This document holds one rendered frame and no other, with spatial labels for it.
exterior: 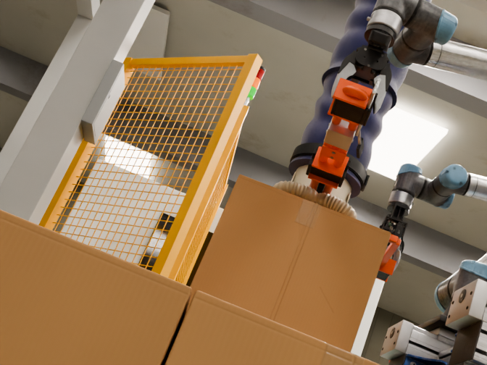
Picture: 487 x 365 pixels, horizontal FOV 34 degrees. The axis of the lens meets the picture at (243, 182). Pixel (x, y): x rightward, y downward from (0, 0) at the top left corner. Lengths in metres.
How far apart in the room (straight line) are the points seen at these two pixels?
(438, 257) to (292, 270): 7.16
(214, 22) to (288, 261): 5.18
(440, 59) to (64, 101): 1.68
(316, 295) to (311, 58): 5.08
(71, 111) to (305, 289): 1.60
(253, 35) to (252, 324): 5.99
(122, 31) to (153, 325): 2.52
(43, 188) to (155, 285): 2.16
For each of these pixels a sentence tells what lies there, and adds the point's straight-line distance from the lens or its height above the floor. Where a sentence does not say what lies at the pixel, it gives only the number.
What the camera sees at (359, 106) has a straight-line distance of 1.73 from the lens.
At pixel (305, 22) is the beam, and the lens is 5.82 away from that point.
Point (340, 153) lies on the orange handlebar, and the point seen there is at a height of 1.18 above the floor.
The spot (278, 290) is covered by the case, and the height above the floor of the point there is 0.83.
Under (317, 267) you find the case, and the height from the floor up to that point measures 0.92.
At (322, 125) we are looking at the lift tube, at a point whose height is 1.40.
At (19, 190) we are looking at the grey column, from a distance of 3.13.
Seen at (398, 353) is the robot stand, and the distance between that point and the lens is 2.34.
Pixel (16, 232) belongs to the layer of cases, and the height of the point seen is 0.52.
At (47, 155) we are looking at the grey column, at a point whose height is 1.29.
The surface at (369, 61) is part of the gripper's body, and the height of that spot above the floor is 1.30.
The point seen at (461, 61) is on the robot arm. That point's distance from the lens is 2.09.
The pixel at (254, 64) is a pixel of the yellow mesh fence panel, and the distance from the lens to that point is 3.46.
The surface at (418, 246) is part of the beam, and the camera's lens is 8.99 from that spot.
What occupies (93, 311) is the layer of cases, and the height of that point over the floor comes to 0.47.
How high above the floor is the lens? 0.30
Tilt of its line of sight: 22 degrees up
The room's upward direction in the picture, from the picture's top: 23 degrees clockwise
